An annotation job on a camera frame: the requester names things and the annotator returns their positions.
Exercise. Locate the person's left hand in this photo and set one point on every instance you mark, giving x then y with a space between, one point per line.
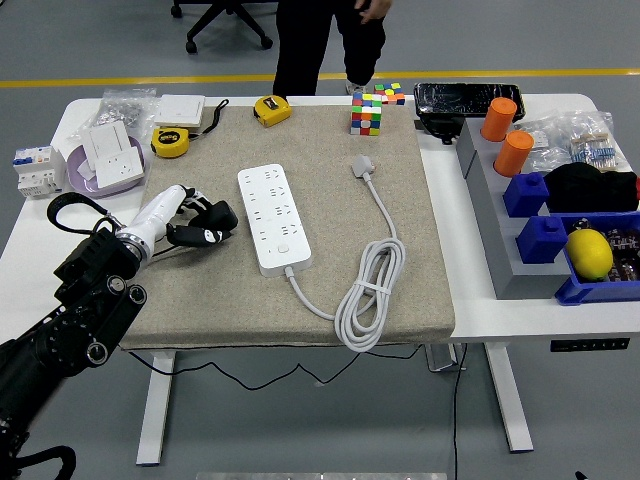
375 9

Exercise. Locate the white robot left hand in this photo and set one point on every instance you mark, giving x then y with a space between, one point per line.
155 212

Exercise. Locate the white power strip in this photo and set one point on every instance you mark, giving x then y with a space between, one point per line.
275 220

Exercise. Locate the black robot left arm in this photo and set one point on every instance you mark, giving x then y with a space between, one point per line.
75 320

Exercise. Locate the purple bowl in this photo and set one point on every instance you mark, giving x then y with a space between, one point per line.
80 185

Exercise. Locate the person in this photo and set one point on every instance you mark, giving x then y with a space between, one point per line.
300 45

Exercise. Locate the small Rubik's cube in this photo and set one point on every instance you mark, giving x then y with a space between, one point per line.
391 94

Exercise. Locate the white table leg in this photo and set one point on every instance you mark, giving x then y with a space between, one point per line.
510 400
152 415

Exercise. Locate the clear bag of screws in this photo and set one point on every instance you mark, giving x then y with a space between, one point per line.
125 109

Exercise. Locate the large Rubik's cube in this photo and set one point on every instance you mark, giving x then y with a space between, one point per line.
366 117

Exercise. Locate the grey-brown mat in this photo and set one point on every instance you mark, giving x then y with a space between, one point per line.
225 300

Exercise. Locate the white circuit breaker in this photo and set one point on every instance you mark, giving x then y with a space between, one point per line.
37 172

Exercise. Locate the black plastic-wrapped tray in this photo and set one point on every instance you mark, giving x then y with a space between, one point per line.
465 99

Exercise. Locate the black table control panel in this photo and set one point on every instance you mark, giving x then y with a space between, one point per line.
590 345

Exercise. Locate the black plastic holder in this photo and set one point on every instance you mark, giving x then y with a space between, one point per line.
440 129

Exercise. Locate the orange cylinder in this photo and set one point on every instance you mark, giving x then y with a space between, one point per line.
499 120
514 155

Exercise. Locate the black office chair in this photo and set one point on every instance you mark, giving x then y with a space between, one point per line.
207 22

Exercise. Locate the blue plastic bin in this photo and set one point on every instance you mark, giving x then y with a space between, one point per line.
600 292

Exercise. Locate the clear plastic bag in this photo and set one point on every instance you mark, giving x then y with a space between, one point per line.
547 142

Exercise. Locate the yellow lemon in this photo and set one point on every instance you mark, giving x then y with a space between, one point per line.
590 255

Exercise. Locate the dark electronic parts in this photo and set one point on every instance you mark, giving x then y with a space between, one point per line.
625 255

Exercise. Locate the blue block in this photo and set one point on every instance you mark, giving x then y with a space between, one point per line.
525 197
540 242

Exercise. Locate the grey stepped stand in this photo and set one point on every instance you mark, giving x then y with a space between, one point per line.
492 225

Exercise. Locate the clear bag of resistors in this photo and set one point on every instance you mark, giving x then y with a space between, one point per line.
597 145

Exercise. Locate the black cloth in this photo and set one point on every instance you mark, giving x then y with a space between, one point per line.
590 190

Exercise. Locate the white wall socket panel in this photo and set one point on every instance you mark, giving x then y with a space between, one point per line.
120 167

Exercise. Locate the white blank switch plate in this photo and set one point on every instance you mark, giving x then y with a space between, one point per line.
105 140

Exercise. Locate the white switch box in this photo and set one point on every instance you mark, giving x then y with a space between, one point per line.
177 111

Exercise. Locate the metal under-table bracket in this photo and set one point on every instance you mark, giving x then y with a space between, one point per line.
442 357

